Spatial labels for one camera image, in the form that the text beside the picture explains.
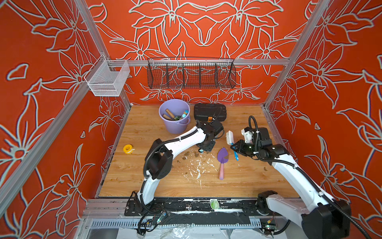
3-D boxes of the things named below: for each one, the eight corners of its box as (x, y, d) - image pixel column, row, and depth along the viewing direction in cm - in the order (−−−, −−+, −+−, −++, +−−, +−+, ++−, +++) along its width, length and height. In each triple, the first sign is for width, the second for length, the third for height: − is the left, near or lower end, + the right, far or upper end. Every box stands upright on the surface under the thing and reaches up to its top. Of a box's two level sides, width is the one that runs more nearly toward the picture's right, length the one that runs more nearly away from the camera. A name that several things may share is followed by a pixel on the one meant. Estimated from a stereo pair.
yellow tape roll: (122, 150, 97) (120, 148, 95) (129, 144, 100) (127, 142, 98) (128, 155, 94) (126, 153, 92) (135, 149, 97) (133, 147, 95)
